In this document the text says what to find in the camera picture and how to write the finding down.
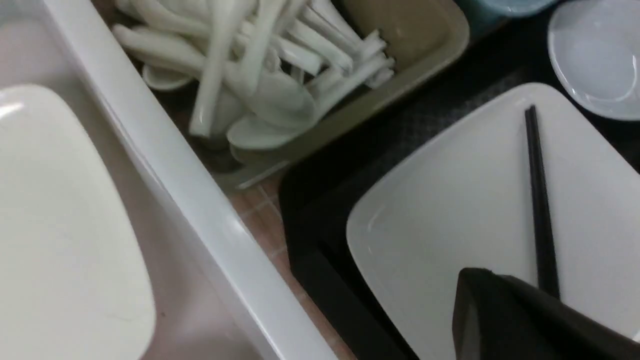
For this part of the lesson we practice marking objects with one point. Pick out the white square rice plate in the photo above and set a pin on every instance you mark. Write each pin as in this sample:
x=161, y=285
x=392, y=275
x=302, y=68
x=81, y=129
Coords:
x=464, y=200

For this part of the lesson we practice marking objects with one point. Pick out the large white plastic bin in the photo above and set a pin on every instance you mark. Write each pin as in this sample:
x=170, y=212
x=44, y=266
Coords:
x=217, y=296

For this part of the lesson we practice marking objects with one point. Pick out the blue plastic bin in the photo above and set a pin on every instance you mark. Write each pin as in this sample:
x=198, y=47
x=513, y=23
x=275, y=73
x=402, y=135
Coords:
x=484, y=16

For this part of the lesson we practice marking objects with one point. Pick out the small white bowl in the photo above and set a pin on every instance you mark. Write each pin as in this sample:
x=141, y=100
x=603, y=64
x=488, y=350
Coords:
x=594, y=50

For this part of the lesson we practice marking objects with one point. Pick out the black chopstick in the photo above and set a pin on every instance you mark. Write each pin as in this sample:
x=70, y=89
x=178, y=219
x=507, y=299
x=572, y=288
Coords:
x=545, y=254

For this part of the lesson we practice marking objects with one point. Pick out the pink checkered tablecloth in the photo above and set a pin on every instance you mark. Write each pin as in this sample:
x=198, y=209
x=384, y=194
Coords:
x=259, y=208

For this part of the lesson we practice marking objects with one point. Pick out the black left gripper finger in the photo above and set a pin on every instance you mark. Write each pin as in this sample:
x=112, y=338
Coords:
x=500, y=317

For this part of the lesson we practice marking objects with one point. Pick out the olive brown plastic bin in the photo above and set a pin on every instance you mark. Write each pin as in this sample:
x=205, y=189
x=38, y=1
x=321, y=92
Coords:
x=304, y=39

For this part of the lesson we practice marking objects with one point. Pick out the white square plate in bin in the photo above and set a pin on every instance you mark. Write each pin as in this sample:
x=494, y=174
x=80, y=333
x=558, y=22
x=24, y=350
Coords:
x=74, y=284

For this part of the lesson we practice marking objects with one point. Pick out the black serving tray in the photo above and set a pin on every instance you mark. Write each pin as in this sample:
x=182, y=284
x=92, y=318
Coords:
x=318, y=195

